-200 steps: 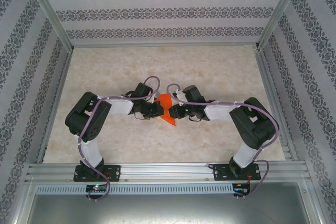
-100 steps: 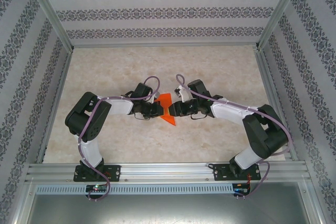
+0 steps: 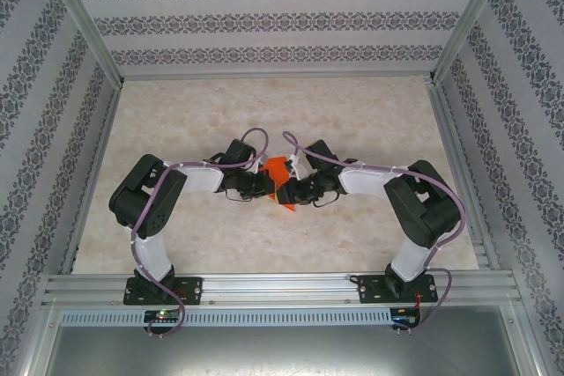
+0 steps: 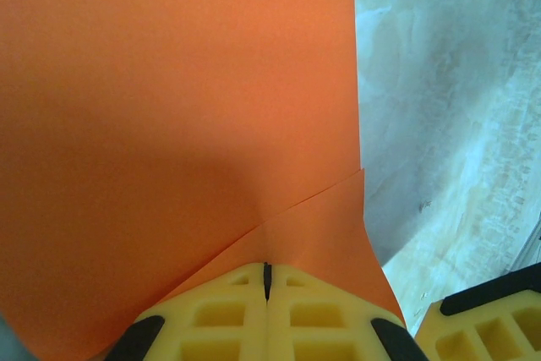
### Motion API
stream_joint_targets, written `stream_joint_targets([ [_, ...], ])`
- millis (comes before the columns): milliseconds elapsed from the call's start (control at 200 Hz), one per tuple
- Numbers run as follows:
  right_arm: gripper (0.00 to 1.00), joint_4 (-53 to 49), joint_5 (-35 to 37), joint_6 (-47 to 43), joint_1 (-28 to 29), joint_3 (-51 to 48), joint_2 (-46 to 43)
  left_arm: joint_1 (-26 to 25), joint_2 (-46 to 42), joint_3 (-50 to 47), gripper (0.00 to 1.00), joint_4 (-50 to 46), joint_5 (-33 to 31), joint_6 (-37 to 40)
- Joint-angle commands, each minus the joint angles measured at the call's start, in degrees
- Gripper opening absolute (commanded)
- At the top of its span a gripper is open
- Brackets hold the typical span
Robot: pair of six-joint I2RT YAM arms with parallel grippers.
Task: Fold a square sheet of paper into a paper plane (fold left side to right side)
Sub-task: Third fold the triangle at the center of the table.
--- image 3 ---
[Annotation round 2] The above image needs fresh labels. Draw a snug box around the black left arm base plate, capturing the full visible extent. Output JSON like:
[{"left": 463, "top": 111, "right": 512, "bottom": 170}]
[{"left": 122, "top": 276, "right": 204, "bottom": 306}]

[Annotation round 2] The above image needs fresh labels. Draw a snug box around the aluminium back rail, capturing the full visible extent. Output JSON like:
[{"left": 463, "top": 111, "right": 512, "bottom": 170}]
[{"left": 118, "top": 70, "right": 437, "bottom": 82}]

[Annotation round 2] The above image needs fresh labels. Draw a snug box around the circuit board with green light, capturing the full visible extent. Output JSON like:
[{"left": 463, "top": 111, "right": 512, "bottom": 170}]
[{"left": 144, "top": 310, "right": 181, "bottom": 323}]

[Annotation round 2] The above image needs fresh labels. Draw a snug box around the aluminium side rail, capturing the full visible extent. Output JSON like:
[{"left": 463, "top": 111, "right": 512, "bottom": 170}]
[
  {"left": 425, "top": 78, "right": 501, "bottom": 271},
  {"left": 59, "top": 85, "right": 124, "bottom": 274}
]

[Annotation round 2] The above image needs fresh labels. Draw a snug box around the aluminium mounting rail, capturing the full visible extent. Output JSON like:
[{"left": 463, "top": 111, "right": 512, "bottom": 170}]
[{"left": 41, "top": 270, "right": 525, "bottom": 306}]

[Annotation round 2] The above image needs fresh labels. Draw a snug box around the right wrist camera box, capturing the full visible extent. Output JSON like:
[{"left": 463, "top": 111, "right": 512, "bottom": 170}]
[{"left": 285, "top": 154, "right": 310, "bottom": 179}]

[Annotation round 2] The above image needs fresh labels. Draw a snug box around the grey metal sheet panel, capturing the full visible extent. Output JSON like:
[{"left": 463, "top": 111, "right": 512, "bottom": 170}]
[{"left": 26, "top": 305, "right": 543, "bottom": 376}]

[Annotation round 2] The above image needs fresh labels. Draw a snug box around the aluminium frame post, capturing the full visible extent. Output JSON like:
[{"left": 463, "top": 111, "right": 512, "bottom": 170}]
[
  {"left": 37, "top": 0, "right": 124, "bottom": 86},
  {"left": 429, "top": 0, "right": 515, "bottom": 85}
]

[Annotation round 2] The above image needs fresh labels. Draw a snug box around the grey slotted cable duct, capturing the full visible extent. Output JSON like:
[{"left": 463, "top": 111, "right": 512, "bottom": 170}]
[{"left": 59, "top": 307, "right": 393, "bottom": 327}]

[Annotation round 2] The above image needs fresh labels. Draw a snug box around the orange paper sheet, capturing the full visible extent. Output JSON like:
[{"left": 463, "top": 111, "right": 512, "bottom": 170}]
[{"left": 259, "top": 156, "right": 297, "bottom": 214}]

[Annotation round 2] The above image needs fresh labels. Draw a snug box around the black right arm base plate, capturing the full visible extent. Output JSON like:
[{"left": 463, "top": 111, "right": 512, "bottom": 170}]
[{"left": 357, "top": 273, "right": 440, "bottom": 305}]

